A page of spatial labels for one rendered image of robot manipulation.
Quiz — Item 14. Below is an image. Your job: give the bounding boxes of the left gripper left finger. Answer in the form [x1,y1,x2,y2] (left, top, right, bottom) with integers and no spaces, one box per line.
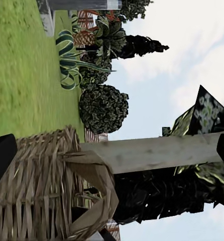
[0,134,18,180]

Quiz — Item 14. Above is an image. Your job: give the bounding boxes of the wicker basket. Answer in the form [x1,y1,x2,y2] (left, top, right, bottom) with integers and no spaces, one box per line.
[0,124,119,241]

